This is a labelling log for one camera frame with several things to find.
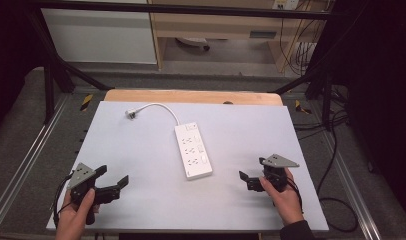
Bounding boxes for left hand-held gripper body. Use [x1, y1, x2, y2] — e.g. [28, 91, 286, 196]
[66, 162, 122, 226]

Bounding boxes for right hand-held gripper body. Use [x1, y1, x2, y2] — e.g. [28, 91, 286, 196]
[246, 153, 301, 194]

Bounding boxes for person's right hand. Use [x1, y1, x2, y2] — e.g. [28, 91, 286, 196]
[258, 167, 306, 227]

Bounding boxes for person's left hand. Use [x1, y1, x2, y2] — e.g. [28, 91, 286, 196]
[54, 188, 101, 240]

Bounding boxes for white power strip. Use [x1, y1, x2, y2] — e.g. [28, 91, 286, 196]
[173, 122, 214, 181]

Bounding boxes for pale grey table mat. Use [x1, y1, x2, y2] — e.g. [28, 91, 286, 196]
[45, 100, 330, 233]

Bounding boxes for yellow black floor tape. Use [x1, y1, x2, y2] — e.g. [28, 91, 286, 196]
[79, 93, 94, 112]
[294, 99, 313, 115]

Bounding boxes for wooden table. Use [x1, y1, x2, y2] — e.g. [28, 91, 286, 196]
[103, 88, 284, 107]

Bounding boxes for white cabinet panel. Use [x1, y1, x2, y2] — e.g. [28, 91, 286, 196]
[40, 0, 158, 65]

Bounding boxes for office chair base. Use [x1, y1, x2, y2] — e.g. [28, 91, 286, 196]
[174, 36, 211, 52]

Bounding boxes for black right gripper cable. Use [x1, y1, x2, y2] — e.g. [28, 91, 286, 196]
[285, 175, 305, 215]

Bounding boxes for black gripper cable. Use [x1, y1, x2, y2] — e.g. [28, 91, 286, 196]
[285, 175, 305, 215]
[52, 173, 75, 228]

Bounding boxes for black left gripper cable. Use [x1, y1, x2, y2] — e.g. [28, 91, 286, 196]
[52, 173, 75, 228]

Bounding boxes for aluminium floor rail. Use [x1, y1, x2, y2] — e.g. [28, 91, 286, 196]
[0, 94, 72, 231]
[320, 129, 383, 240]

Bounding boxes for black floor cable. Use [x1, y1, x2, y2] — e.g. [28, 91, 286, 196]
[292, 84, 360, 234]

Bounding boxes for white power strip cable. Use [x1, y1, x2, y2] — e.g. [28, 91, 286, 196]
[134, 102, 181, 127]

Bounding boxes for bundle of hanging black cables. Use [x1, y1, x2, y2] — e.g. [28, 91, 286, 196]
[279, 0, 325, 77]

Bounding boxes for white wall socket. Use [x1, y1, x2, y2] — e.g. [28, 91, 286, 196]
[271, 0, 301, 11]

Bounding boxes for black metal frame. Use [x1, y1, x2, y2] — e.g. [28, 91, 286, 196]
[24, 0, 345, 124]

